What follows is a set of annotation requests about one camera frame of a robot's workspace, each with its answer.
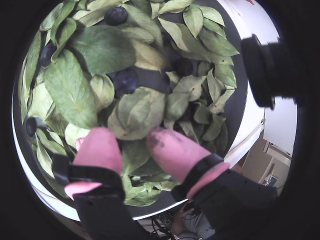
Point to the yellowish green leaf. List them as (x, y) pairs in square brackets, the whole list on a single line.
[(147, 56)]

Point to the large dark green leaf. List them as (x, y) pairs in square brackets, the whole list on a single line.
[(105, 48)]

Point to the brown cardboard box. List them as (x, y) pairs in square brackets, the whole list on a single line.
[(270, 160)]

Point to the dark blueberry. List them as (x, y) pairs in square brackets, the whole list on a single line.
[(47, 53), (183, 66), (125, 81), (31, 126), (116, 15)]

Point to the person in gray shirt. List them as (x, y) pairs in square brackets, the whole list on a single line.
[(195, 222)]

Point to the pink-tipped black gripper finger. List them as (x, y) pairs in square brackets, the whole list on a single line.
[(175, 150), (97, 150)]

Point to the gray round bowl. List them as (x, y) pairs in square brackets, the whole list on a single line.
[(237, 120)]

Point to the black camera module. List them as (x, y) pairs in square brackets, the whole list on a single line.
[(262, 72)]

